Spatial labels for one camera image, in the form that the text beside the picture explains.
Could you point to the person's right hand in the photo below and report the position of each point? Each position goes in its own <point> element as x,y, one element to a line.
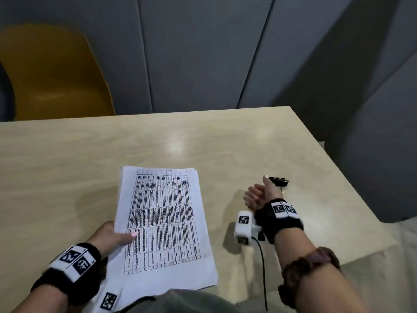
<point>260,193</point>

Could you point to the stack of printed paper sheets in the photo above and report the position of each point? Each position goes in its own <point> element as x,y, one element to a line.
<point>107,283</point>

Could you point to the person's left forearm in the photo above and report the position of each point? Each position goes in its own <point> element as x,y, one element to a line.
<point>42,301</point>

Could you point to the person's left hand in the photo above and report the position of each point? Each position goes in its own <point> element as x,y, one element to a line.
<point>107,239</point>

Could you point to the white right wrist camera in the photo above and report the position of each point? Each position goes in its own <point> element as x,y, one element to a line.
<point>244,224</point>

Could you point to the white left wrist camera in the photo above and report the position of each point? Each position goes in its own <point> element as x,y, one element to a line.
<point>109,301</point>

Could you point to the black binder clip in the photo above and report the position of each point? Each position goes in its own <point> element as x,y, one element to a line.
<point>279,181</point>

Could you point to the black left wristband with markers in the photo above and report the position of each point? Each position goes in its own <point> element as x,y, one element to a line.
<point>71,270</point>

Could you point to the person's grey clothing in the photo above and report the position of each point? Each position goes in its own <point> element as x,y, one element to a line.
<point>189,303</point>

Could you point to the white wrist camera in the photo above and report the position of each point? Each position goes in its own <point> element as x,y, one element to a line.
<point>109,301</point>
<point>244,224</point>

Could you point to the yellow plastic chair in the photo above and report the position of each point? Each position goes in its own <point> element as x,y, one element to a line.
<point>55,78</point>

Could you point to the white paper sheet with table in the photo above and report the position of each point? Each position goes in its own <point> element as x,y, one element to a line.
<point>163,224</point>

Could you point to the brown scrunchie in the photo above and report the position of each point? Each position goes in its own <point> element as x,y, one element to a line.
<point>309,260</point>

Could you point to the person's right forearm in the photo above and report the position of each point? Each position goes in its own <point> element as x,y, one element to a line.
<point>316,283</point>

